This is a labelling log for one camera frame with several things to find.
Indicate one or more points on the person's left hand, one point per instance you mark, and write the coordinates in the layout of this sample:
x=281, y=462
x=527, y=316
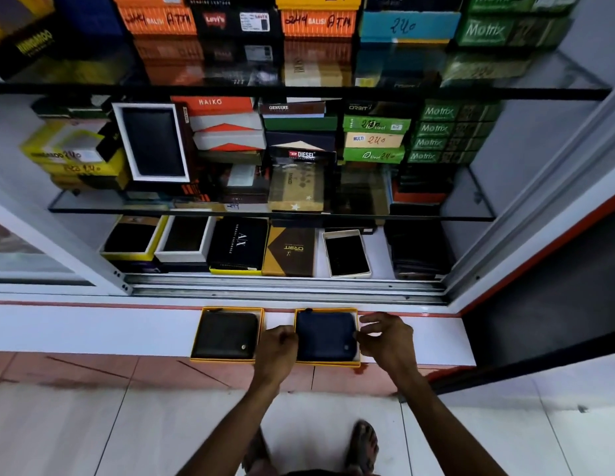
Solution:
x=274, y=354

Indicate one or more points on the person's right hand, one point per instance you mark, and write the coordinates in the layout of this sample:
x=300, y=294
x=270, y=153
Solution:
x=394, y=346

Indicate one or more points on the person's left fingers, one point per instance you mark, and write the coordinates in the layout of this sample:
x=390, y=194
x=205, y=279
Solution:
x=286, y=337

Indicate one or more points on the person's right thumb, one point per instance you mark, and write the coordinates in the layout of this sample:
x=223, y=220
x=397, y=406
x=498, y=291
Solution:
x=368, y=339

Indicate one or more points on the navy blue wallet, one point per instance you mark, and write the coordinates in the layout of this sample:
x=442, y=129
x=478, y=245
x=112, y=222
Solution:
x=325, y=337

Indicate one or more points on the person's right forearm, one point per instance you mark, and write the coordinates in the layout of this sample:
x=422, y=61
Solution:
x=446, y=431

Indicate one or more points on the person's left forearm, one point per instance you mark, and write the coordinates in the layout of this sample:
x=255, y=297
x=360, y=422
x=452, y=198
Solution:
x=228, y=431

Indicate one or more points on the yellow open wallet box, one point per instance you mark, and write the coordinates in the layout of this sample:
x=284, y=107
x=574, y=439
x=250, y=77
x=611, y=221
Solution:
x=332, y=363
x=198, y=317

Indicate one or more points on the aluminium sliding door track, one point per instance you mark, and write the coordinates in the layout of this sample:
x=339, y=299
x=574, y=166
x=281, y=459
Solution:
x=287, y=289

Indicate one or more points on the black wallet with stud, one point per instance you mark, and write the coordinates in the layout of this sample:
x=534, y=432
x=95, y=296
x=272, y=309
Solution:
x=225, y=335

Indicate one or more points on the brown and tan box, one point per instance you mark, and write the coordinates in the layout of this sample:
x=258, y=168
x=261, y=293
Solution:
x=289, y=252

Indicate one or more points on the small white box with wallet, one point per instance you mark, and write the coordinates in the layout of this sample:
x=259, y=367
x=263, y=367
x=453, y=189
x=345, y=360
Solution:
x=346, y=255

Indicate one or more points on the stack of black wallets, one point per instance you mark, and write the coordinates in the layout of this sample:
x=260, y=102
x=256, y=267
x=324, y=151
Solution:
x=419, y=252

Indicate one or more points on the black box with white letters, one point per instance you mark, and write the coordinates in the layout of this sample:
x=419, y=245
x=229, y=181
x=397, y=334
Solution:
x=238, y=245

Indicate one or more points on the person's right foot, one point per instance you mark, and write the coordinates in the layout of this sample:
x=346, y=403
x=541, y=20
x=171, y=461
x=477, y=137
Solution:
x=362, y=447

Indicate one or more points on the white box with black wallet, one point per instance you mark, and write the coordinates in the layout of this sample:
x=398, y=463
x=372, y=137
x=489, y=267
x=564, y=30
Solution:
x=186, y=237

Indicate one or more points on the dark brown box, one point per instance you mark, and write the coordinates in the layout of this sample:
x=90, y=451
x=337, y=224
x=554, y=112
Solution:
x=362, y=190

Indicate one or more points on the tan box with stars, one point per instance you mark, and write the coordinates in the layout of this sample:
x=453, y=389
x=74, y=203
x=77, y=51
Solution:
x=296, y=188

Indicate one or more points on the red flat box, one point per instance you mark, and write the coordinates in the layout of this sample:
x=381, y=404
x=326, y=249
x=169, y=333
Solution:
x=419, y=195

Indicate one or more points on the dark box with white card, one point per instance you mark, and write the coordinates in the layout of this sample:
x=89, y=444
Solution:
x=243, y=185

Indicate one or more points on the short glass shelf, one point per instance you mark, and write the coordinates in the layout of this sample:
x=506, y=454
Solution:
x=188, y=209

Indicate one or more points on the yellow box with black wallet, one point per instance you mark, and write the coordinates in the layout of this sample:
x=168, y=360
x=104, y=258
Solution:
x=133, y=238

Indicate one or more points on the black box with red logo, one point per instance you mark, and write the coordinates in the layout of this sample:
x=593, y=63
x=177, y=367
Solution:
x=301, y=155

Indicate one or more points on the green box with handwriting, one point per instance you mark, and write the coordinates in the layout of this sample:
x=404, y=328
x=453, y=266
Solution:
x=373, y=155

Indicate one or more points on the small green box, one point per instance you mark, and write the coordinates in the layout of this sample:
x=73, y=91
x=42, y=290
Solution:
x=446, y=143
x=451, y=129
x=456, y=112
x=441, y=157

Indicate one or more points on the navy box with cream triangle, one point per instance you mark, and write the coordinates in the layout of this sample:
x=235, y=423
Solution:
x=300, y=141

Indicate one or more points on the cream box with handwriting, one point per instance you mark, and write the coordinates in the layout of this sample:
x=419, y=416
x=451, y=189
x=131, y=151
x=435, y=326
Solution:
x=373, y=140

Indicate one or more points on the orange and white box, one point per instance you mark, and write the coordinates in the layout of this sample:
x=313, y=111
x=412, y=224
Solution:
x=211, y=105
x=228, y=140
x=225, y=122

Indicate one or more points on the dark green box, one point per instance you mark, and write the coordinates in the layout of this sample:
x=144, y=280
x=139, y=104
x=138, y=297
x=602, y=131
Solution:
x=300, y=124

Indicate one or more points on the green box with white label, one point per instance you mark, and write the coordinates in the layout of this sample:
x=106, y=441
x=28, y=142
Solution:
x=376, y=125

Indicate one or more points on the brown and white box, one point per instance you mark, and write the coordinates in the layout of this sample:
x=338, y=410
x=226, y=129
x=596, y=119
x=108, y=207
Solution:
x=291, y=109

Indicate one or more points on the black box with grey print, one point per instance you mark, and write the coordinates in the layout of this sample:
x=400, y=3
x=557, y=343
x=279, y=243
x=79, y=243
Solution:
x=377, y=108

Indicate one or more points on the white framed wallet display box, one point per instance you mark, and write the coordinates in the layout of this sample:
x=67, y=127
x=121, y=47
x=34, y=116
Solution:
x=153, y=142

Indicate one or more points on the long glass shelf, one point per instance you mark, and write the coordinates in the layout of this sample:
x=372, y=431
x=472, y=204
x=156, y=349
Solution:
x=312, y=93

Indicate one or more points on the glass sliding cabinet door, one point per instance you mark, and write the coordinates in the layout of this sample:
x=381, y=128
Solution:
x=49, y=242

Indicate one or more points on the stack of yellow boxes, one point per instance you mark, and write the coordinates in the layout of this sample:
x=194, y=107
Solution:
x=74, y=153

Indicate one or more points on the orange box with handwriting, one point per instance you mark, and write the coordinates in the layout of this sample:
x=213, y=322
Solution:
x=318, y=23
x=158, y=20

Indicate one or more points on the light blue box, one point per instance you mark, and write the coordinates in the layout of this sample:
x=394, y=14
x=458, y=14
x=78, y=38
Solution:
x=409, y=26

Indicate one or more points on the black box with red label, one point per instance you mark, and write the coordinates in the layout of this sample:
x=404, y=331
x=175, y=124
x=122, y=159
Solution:
x=233, y=23

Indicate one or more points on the yellow box with handwriting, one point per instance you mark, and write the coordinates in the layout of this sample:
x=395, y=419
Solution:
x=317, y=0

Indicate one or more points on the large green box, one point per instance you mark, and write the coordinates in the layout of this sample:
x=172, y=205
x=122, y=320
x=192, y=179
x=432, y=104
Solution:
x=520, y=2
x=511, y=30

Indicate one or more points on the black box with white lettering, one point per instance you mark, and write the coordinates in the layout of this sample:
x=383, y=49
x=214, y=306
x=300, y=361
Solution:
x=411, y=1

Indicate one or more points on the dark blue box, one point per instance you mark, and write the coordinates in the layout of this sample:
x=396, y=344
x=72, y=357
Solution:
x=89, y=14

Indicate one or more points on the black box with yellow print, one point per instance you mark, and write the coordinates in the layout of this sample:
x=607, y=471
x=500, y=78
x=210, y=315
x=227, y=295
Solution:
x=25, y=39

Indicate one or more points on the aluminium cabinet frame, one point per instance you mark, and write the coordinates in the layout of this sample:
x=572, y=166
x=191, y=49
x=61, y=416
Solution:
x=525, y=203

